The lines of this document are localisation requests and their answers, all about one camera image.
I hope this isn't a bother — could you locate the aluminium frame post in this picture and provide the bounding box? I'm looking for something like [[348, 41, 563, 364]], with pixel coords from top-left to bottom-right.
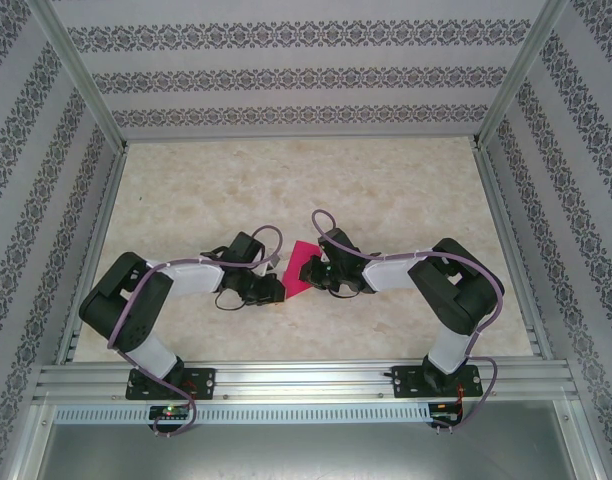
[[33, 0, 130, 154], [471, 0, 571, 151]]

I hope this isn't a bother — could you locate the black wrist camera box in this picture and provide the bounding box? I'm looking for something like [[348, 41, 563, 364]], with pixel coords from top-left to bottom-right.
[[318, 227, 362, 269], [228, 231, 267, 269]]

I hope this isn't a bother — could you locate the thin black left gripper cable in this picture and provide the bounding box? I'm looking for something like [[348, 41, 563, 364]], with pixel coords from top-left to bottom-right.
[[213, 287, 250, 312]]

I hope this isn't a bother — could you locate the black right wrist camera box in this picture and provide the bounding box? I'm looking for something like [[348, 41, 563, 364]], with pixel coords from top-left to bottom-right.
[[318, 227, 362, 269]]

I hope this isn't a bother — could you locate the aluminium side rail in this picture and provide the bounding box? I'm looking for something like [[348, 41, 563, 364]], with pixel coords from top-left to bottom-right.
[[473, 147, 557, 361], [53, 147, 130, 365]]

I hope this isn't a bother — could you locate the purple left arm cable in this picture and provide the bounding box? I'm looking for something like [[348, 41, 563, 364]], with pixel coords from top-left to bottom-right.
[[107, 225, 286, 440]]

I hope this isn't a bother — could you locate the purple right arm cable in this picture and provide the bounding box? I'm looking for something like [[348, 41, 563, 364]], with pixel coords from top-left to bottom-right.
[[310, 208, 506, 436]]

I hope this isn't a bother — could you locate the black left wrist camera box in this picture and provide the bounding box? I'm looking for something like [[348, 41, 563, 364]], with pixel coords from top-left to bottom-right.
[[228, 231, 267, 269]]

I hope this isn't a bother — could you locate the left circuit board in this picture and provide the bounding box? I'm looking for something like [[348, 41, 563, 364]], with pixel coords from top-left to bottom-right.
[[149, 404, 190, 421]]

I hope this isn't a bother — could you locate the aluminium front rail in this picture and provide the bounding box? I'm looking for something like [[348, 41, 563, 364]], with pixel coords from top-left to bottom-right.
[[33, 357, 580, 401]]

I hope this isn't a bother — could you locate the right circuit board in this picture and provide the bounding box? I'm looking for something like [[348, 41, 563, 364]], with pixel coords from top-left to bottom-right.
[[430, 402, 465, 424]]

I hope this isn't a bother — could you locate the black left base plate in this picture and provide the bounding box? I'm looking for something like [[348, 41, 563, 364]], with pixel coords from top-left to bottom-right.
[[125, 367, 218, 401]]

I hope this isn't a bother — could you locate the pink paper sheet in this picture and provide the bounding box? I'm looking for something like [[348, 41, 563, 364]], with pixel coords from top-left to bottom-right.
[[281, 239, 322, 301]]

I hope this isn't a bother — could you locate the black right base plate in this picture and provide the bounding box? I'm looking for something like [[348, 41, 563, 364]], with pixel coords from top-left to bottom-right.
[[390, 364, 485, 400]]

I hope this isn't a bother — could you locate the slotted grey cable duct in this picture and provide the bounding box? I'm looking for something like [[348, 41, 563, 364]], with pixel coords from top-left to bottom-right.
[[53, 403, 432, 426]]

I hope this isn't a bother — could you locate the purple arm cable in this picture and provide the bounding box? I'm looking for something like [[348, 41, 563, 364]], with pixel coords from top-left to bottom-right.
[[310, 208, 506, 436], [107, 225, 286, 440]]

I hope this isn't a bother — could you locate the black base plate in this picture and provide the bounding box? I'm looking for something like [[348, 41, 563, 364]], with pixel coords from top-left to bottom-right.
[[390, 364, 485, 400], [125, 367, 218, 401]]

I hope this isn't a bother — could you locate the circuit board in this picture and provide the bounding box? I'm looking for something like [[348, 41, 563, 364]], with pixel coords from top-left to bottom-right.
[[430, 402, 465, 424], [149, 404, 190, 421]]

